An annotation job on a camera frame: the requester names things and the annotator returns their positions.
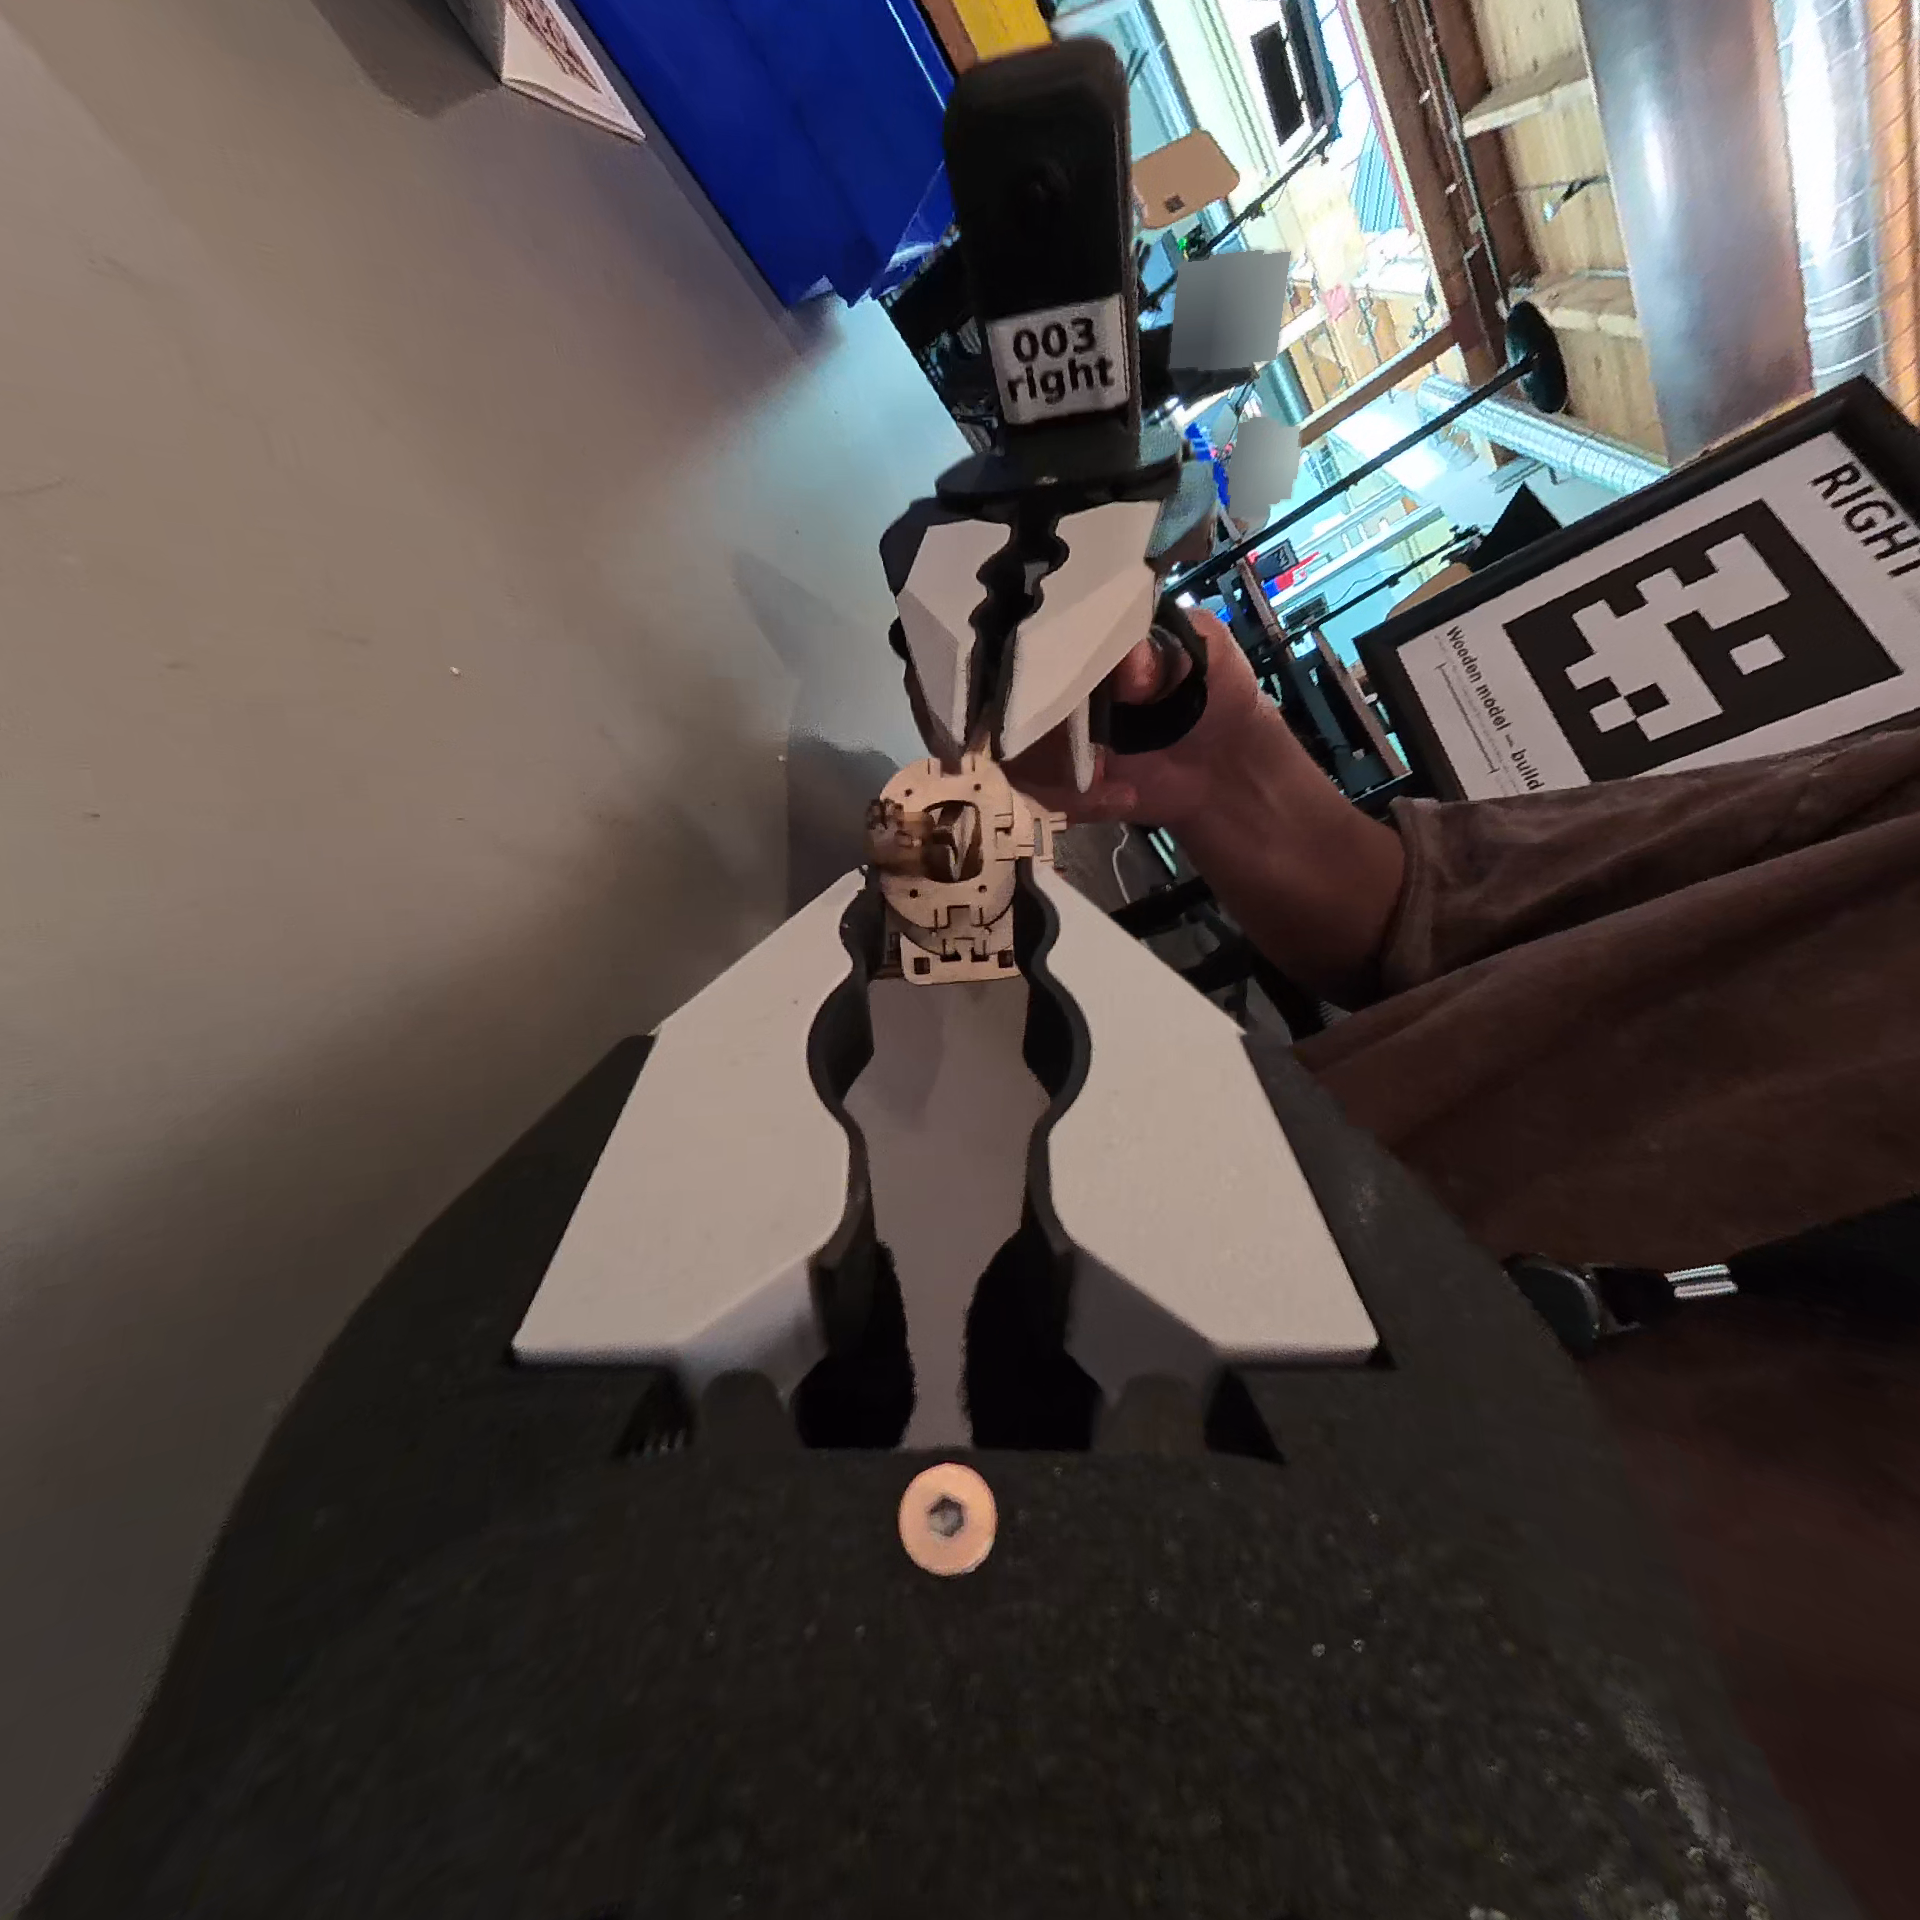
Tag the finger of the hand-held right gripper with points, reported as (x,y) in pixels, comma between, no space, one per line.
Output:
(939,598)
(1087,615)

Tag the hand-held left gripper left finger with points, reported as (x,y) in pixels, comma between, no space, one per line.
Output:
(672,1201)

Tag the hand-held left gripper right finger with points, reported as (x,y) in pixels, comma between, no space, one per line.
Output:
(1200,1201)

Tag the wooden model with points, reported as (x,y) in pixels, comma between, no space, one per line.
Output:
(961,857)

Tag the person's right hand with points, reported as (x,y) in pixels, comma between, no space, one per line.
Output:
(1215,765)

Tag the tan cardboard piece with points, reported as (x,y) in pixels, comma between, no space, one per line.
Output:
(1187,180)

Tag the yellow bin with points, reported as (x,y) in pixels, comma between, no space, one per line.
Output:
(1002,25)

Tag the black light panel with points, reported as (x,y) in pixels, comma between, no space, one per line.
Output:
(1293,77)

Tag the blue plastic bin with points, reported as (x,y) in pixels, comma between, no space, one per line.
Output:
(766,118)

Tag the black floor lamp stand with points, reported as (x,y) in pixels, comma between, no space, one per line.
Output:
(1540,357)

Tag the black framed marker sign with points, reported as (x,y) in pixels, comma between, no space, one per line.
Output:
(1678,631)

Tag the small silver duct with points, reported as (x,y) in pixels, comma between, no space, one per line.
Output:
(1557,434)

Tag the silver spiral air duct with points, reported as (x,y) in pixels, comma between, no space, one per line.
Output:
(1860,180)

